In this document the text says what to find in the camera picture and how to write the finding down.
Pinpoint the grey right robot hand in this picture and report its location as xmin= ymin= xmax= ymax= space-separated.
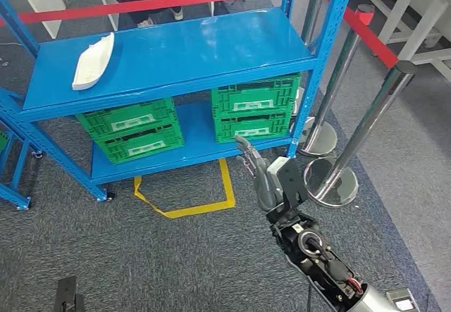
xmin=234 ymin=135 xmax=285 ymax=212

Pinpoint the white boat-shaped plastic part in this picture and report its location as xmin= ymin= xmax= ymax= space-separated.
xmin=72 ymin=32 xmax=116 ymax=92

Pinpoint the blue metal shelf rack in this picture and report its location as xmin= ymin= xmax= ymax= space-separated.
xmin=0 ymin=0 xmax=359 ymax=204
xmin=0 ymin=127 xmax=43 ymax=211

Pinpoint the yellow floor tape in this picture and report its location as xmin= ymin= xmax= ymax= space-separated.
xmin=134 ymin=158 xmax=236 ymax=220

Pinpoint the chrome stanchion with red head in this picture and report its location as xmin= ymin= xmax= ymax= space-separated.
xmin=298 ymin=4 xmax=375 ymax=158

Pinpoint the chrome barrier stanchion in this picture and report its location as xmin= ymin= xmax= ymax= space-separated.
xmin=303 ymin=60 xmax=418 ymax=208
xmin=300 ymin=0 xmax=326 ymax=47

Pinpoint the red barrier belt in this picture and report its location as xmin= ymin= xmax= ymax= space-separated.
xmin=319 ymin=0 xmax=400 ymax=70
xmin=0 ymin=0 xmax=316 ymax=27

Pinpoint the grey metal floor box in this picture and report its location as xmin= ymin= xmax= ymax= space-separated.
xmin=385 ymin=289 xmax=418 ymax=312

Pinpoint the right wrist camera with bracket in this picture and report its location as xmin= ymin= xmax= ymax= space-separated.
xmin=267 ymin=156 xmax=310 ymax=211

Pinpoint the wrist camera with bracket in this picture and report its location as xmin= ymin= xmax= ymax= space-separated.
xmin=53 ymin=276 xmax=85 ymax=312
xmin=267 ymin=156 xmax=310 ymax=211

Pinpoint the white frame workbench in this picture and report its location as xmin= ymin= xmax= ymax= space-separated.
xmin=354 ymin=0 xmax=451 ymax=83

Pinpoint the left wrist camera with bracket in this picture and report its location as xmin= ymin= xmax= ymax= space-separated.
xmin=53 ymin=276 xmax=85 ymax=312

